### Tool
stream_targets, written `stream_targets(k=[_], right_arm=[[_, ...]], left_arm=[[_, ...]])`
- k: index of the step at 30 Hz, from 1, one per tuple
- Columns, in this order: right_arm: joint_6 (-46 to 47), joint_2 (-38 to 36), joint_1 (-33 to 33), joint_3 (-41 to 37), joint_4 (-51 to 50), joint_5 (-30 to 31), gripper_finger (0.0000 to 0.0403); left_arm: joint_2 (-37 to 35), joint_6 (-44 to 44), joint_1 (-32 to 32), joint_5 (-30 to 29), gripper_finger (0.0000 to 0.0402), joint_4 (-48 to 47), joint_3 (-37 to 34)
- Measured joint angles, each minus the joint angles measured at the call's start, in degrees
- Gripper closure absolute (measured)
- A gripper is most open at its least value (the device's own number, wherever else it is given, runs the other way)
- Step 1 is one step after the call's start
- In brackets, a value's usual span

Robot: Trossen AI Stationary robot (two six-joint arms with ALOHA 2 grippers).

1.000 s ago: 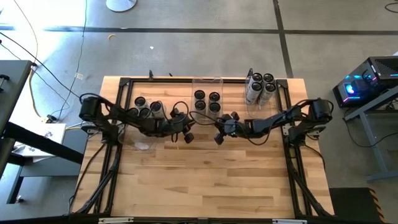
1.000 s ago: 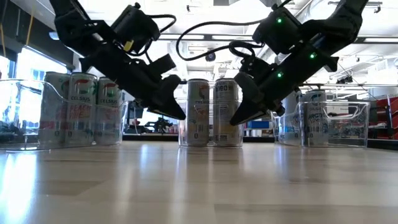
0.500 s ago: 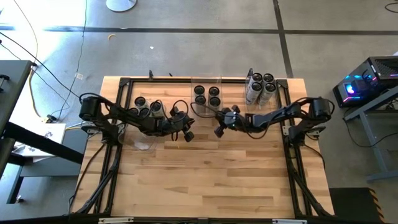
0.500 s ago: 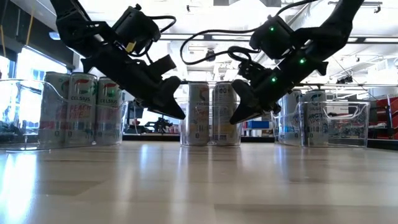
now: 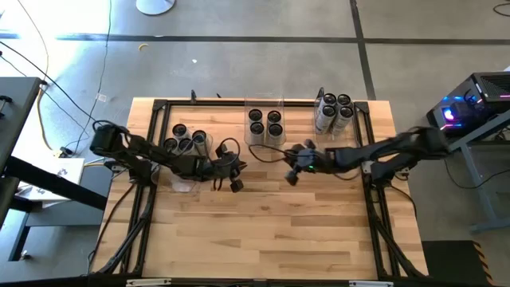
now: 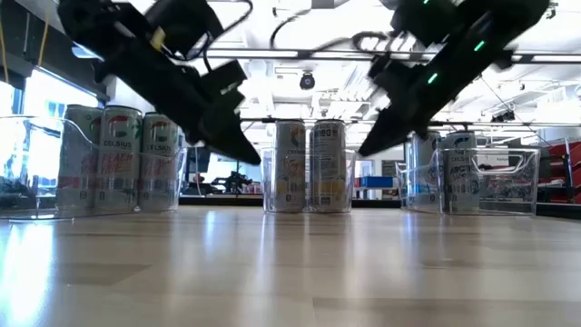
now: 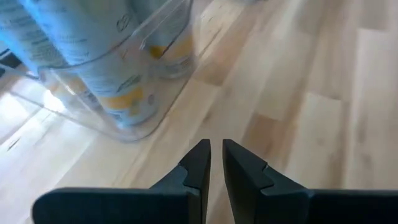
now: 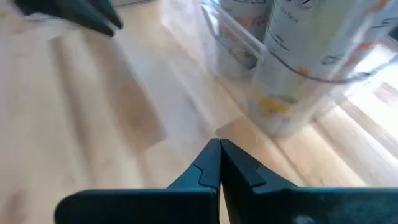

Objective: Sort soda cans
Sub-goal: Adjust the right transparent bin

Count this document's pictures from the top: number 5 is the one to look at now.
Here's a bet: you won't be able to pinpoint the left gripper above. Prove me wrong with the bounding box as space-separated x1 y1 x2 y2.
205 143 247 195

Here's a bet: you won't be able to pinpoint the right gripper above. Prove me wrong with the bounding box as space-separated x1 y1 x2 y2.
284 139 334 187

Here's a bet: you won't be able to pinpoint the clear plastic bin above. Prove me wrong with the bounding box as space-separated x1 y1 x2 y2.
314 93 364 156
243 95 287 147
153 126 215 195

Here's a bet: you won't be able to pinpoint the white paper sheets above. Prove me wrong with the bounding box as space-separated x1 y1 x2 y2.
22 158 86 202

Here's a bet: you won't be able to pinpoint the grey metal stand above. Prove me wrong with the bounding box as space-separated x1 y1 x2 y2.
439 113 510 234

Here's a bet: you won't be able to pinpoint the white round stand base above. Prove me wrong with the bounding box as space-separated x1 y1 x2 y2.
135 0 177 17

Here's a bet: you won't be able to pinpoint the black case hazard stripes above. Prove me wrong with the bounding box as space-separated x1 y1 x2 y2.
421 240 497 287

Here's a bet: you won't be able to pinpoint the black desktop computer RGB lights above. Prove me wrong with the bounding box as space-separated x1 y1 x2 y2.
426 71 510 139

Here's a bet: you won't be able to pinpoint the dark grey side desk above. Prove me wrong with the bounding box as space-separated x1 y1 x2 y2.
0 77 111 262

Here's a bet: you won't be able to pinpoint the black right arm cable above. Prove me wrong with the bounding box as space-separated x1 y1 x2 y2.
249 143 298 164

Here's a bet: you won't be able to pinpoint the brown cable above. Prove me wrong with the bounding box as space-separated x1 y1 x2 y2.
88 181 136 276

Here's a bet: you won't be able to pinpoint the white edge bracket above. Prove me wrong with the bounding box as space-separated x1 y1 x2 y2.
125 278 172 287
348 280 394 287

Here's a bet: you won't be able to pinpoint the black computer cable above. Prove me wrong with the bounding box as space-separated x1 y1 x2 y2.
441 149 510 189

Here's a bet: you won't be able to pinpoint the thin grey floor cable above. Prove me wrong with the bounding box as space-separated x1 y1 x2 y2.
74 0 113 153

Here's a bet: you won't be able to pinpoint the yellow floor cable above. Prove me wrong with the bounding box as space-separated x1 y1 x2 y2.
15 0 55 151

